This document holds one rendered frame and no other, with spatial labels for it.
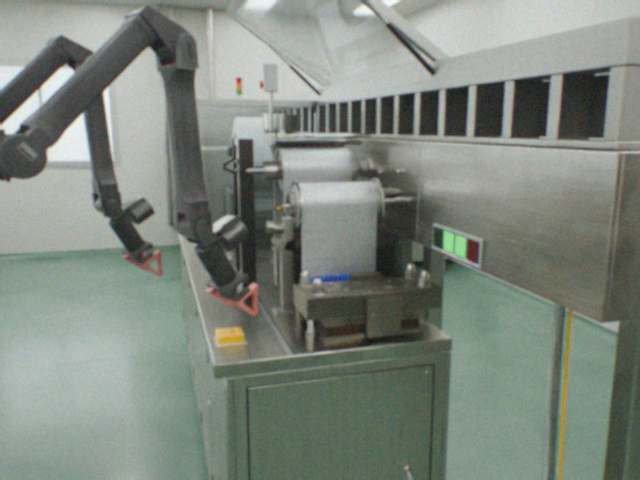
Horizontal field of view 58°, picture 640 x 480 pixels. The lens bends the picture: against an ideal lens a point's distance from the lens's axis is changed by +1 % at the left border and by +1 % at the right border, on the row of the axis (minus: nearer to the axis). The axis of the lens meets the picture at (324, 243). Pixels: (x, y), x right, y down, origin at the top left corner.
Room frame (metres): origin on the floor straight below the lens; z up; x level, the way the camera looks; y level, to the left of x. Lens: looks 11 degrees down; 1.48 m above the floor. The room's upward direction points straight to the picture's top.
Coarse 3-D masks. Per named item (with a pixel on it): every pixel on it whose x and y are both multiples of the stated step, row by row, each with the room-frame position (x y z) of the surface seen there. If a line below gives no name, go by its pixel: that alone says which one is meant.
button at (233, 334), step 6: (216, 330) 1.53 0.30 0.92; (222, 330) 1.53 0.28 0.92; (228, 330) 1.53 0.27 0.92; (234, 330) 1.53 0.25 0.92; (240, 330) 1.53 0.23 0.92; (216, 336) 1.52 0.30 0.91; (222, 336) 1.49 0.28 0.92; (228, 336) 1.49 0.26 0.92; (234, 336) 1.49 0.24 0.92; (240, 336) 1.50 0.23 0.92; (222, 342) 1.48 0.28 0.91; (228, 342) 1.49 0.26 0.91; (234, 342) 1.49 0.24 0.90
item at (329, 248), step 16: (304, 224) 1.68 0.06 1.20; (320, 224) 1.70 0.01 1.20; (336, 224) 1.71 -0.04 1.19; (352, 224) 1.73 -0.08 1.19; (368, 224) 1.74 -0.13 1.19; (304, 240) 1.68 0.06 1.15; (320, 240) 1.70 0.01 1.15; (336, 240) 1.71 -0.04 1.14; (352, 240) 1.73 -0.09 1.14; (368, 240) 1.74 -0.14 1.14; (304, 256) 1.68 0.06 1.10; (320, 256) 1.70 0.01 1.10; (336, 256) 1.71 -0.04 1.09; (352, 256) 1.73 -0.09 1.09; (368, 256) 1.74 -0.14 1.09; (320, 272) 1.70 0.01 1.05; (336, 272) 1.71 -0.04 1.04; (352, 272) 1.73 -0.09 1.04
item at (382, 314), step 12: (372, 300) 1.51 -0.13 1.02; (384, 300) 1.52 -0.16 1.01; (396, 300) 1.53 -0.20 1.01; (372, 312) 1.51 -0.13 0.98; (384, 312) 1.52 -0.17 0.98; (396, 312) 1.53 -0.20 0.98; (372, 324) 1.51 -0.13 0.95; (384, 324) 1.52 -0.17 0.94; (396, 324) 1.53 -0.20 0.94; (372, 336) 1.51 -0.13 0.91
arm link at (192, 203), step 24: (192, 48) 1.23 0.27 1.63; (168, 72) 1.24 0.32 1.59; (192, 72) 1.25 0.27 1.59; (168, 96) 1.25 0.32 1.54; (192, 96) 1.26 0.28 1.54; (168, 120) 1.26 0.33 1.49; (192, 120) 1.26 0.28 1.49; (192, 144) 1.25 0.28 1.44; (192, 168) 1.25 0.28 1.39; (192, 192) 1.25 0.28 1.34; (192, 216) 1.24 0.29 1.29
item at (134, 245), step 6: (132, 234) 1.67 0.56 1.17; (138, 234) 1.69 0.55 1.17; (120, 240) 1.67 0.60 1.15; (126, 240) 1.66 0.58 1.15; (132, 240) 1.67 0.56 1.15; (138, 240) 1.68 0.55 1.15; (144, 240) 1.72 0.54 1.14; (126, 246) 1.67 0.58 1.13; (132, 246) 1.67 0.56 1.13; (138, 246) 1.68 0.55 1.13; (144, 246) 1.68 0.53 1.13; (150, 246) 1.68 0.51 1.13; (126, 252) 1.69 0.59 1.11; (132, 252) 1.67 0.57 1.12; (138, 252) 1.66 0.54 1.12
